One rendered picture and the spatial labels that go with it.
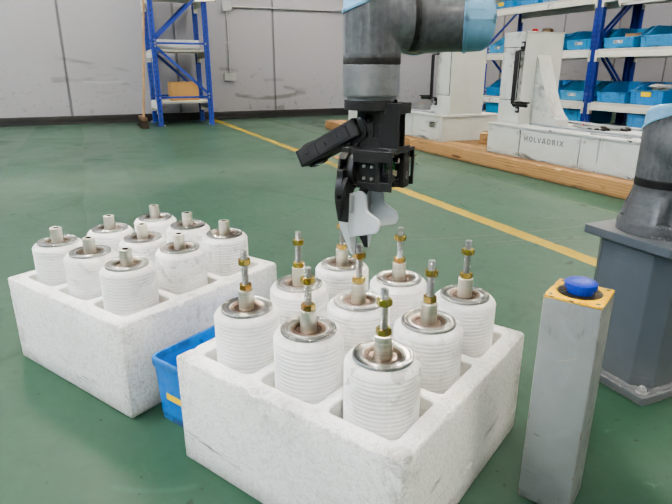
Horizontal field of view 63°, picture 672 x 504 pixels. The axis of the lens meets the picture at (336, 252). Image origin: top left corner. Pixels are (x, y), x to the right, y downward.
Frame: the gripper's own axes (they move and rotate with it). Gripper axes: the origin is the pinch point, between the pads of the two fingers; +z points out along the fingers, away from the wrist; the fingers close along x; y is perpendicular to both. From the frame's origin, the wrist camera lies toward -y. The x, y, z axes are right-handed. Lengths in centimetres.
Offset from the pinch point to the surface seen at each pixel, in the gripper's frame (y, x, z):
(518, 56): -52, 280, -31
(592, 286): 31.6, 3.8, 1.7
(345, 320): 1.2, -4.7, 10.6
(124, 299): -39.7, -11.4, 14.3
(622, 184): 18, 222, 28
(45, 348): -63, -14, 29
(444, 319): 14.1, 0.5, 9.3
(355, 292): 0.7, -1.1, 7.6
